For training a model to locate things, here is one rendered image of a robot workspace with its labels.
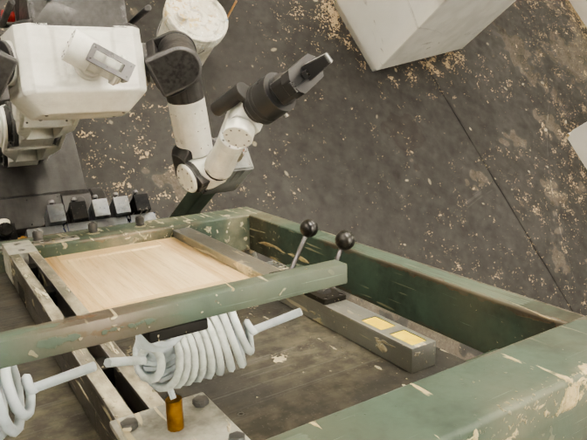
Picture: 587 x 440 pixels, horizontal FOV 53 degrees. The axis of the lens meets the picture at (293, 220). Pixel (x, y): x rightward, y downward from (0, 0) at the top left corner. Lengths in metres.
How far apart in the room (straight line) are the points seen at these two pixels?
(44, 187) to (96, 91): 1.19
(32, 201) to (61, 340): 1.98
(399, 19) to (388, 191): 0.97
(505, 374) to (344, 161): 2.64
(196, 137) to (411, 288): 0.63
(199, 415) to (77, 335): 0.20
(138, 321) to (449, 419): 0.32
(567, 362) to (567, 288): 3.33
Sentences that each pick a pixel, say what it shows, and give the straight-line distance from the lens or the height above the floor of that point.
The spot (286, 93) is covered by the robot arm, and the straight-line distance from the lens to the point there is 1.18.
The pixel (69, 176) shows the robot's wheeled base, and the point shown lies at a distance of 2.51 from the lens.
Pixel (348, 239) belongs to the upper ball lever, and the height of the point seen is 1.56.
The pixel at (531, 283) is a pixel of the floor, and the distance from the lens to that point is 3.87.
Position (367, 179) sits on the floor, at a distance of 3.31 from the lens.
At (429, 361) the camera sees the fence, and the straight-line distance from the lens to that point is 0.94.
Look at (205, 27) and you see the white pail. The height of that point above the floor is 0.36.
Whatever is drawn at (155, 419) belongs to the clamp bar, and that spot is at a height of 1.81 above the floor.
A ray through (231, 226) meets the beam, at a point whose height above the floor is 0.89.
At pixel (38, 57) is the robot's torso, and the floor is 1.35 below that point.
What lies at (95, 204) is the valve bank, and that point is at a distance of 1.82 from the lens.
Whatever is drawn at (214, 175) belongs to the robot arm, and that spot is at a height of 1.20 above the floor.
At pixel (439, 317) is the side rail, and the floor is 1.53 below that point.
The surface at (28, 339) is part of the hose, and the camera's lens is 0.45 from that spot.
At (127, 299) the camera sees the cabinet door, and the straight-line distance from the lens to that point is 1.23.
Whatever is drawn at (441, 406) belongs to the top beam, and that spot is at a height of 1.92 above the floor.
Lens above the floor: 2.41
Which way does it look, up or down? 55 degrees down
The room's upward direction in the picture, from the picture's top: 50 degrees clockwise
